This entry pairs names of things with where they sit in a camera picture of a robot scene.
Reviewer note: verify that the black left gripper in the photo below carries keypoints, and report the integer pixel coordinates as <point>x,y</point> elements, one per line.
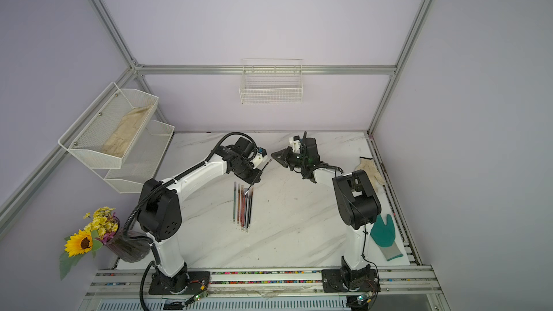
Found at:
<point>255,178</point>

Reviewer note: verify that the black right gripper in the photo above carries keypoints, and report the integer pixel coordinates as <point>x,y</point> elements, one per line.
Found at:
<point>286,160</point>

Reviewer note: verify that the pencil with purple cap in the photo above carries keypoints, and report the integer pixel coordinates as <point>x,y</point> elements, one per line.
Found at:
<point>249,209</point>

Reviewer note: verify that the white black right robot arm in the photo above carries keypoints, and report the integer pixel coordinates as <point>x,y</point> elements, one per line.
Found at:
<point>358,206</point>

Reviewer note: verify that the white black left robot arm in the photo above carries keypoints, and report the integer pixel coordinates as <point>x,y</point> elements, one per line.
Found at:
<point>159,209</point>

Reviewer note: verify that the red pencil with orange cap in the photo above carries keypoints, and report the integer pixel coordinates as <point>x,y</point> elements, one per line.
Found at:
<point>242,206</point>

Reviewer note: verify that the red pencil with clear cap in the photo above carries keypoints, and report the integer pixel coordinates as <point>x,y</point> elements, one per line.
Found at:
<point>238,209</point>

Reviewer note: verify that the cream knitted work glove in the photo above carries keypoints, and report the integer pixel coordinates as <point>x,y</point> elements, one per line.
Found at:
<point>369,166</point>

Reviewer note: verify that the green rubber work glove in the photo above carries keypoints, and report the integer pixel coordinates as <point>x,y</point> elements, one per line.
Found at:
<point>383,234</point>

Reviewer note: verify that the dark glass vase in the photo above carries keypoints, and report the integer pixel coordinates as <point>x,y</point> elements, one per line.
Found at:
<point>128,251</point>

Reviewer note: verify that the artificial sunflower bouquet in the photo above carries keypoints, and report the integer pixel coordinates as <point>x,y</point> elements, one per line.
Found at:
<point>102,227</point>

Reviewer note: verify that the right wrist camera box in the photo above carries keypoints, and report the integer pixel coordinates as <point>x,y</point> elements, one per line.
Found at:
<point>295,144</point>

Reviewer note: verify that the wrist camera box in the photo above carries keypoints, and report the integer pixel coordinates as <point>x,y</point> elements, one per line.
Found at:
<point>295,144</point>
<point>259,157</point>

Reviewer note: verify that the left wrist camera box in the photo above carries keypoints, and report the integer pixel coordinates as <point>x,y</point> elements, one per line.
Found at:
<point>259,157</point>

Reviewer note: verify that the white wire wall basket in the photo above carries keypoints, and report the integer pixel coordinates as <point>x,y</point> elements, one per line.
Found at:
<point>267,81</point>

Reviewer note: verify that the white mesh wall shelf lower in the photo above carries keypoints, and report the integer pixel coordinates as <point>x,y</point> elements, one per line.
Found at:
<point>143,160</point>

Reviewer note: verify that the white mesh wall shelf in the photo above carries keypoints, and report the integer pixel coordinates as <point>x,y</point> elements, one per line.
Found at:
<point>143,160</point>
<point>85,138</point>

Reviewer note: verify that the white mesh wall shelf upper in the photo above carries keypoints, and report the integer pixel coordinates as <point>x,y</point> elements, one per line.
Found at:
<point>85,138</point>

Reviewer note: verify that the aluminium frame profile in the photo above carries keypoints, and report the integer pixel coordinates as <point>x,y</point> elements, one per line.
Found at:
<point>57,56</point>

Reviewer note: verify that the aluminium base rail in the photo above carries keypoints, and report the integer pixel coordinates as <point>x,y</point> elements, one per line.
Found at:
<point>394,288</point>

